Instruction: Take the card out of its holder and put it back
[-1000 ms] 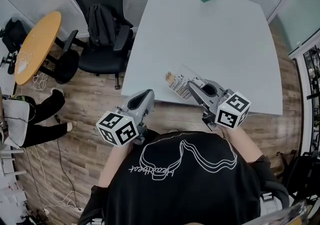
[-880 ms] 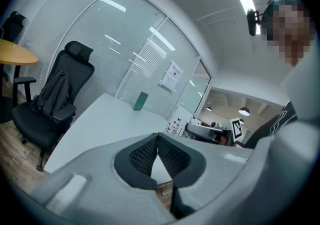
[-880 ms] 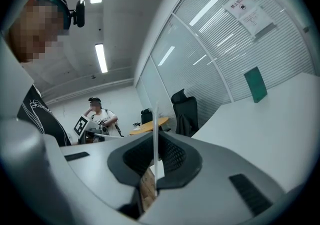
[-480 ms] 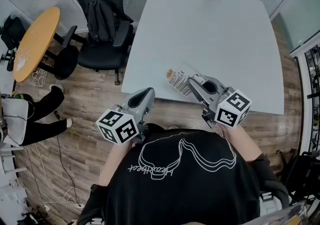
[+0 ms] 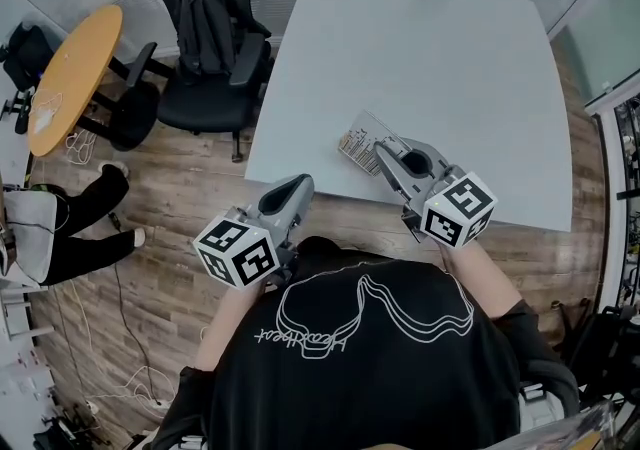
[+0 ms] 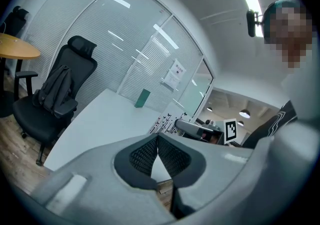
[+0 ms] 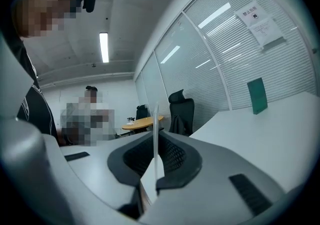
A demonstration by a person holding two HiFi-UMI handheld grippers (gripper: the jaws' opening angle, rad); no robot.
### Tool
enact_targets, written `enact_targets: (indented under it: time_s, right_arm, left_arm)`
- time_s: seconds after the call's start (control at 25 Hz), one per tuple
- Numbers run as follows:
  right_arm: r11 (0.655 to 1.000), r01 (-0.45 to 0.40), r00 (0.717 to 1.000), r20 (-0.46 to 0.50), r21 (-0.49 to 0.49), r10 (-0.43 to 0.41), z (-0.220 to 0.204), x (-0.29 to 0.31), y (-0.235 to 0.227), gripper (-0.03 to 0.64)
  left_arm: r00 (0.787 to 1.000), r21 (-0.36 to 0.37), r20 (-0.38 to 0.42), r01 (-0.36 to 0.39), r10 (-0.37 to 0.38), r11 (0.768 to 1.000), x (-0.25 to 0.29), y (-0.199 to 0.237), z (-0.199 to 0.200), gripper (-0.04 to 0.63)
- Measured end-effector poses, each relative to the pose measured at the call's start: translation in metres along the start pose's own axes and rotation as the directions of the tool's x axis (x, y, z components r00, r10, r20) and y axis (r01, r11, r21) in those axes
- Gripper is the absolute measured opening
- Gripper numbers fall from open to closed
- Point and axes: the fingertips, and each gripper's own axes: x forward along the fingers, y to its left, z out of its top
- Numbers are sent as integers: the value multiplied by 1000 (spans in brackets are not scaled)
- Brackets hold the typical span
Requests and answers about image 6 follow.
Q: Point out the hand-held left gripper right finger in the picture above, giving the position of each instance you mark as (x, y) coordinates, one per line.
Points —
(225, 169)

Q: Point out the black head-mounted camera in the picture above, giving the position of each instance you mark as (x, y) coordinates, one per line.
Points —
(252, 22)

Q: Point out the person's black patterned shirt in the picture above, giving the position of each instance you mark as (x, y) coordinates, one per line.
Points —
(272, 125)

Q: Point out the round pendant lamp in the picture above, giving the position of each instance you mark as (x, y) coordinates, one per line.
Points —
(240, 123)
(245, 114)

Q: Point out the white paper notice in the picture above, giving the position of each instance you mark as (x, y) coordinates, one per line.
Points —
(175, 74)

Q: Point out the green upright box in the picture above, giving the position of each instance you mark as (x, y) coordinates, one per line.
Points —
(142, 97)

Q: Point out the black mesh office chair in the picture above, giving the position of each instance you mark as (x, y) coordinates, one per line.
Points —
(62, 116)

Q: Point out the round wooden table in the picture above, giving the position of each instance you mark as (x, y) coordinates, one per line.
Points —
(17, 49)

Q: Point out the dark grey backpack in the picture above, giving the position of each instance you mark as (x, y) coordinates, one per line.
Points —
(56, 91)

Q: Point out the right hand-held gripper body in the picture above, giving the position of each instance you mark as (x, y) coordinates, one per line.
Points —
(220, 132)

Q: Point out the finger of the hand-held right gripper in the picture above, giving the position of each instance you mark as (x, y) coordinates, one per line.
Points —
(186, 125)

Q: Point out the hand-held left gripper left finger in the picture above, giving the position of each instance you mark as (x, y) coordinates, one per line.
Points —
(100, 169)

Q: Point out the person's head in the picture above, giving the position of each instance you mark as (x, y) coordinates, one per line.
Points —
(287, 34)

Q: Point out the white butterfly-print card holder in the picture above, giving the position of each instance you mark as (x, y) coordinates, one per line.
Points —
(170, 120)

